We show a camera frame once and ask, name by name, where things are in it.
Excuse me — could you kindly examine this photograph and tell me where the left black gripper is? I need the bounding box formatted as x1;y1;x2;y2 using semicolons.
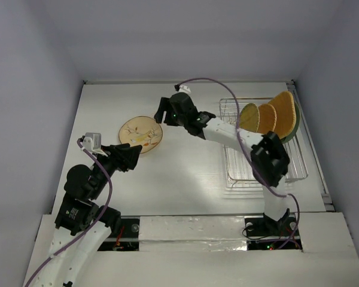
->
90;142;142;198

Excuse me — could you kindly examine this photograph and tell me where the beige bird painted plate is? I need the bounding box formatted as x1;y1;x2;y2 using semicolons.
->
118;116;163;154

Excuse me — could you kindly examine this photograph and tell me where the round green-rimmed woven basket plate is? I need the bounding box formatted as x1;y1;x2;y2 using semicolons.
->
239;103;260;133

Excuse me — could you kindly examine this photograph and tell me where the round orange woven basket plate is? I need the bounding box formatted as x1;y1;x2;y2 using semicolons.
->
256;103;277;134

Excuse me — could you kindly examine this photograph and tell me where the square orange woven basket plate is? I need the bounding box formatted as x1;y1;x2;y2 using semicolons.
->
269;91;296;139

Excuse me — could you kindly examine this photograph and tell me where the green ceramic flower plate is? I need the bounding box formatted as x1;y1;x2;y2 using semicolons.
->
281;102;301;144

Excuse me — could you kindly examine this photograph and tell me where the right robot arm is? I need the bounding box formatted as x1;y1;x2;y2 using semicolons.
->
154;92;291;235

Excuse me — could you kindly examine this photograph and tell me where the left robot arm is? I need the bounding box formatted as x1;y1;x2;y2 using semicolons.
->
25;136;142;286

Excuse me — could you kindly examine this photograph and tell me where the white foam block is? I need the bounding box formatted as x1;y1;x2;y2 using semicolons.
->
138;215;247;252

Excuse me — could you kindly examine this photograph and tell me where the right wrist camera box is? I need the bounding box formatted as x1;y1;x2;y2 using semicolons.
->
174;84;191;94

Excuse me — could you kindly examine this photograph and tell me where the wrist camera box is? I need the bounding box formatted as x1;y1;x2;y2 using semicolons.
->
174;84;191;94
81;132;102;151

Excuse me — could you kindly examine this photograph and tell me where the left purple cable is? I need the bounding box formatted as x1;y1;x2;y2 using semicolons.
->
23;138;113;287

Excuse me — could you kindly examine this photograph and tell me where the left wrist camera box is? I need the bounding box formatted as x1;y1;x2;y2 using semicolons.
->
81;132;102;151

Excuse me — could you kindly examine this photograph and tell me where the wire dish rack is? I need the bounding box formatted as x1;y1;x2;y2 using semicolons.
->
219;97;309;188

